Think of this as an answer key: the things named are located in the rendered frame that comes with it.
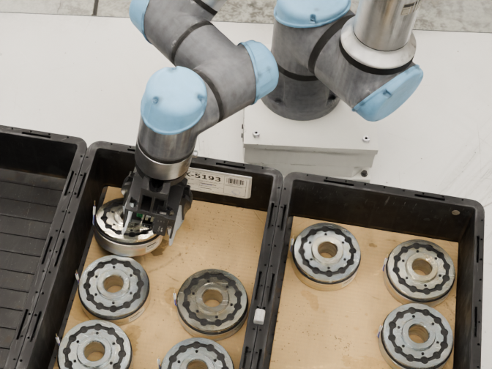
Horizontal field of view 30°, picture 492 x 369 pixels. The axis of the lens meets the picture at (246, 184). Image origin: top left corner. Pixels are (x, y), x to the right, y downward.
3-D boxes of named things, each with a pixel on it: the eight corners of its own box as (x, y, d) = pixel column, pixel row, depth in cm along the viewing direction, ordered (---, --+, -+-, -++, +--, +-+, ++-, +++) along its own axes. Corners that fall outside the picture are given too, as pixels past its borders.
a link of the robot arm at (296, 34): (307, 13, 160) (316, -46, 149) (361, 59, 155) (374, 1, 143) (255, 45, 155) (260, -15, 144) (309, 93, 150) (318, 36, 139)
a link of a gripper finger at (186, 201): (162, 219, 136) (154, 185, 129) (164, 209, 137) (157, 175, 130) (192, 222, 135) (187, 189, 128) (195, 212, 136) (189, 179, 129)
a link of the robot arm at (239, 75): (231, 9, 121) (165, 42, 115) (288, 60, 116) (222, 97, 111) (225, 52, 127) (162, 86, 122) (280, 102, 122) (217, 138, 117)
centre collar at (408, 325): (401, 317, 133) (402, 315, 132) (435, 321, 132) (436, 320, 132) (400, 348, 130) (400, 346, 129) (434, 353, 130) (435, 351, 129)
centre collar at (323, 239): (314, 233, 140) (314, 231, 139) (345, 241, 139) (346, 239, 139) (307, 261, 137) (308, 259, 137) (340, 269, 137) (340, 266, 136)
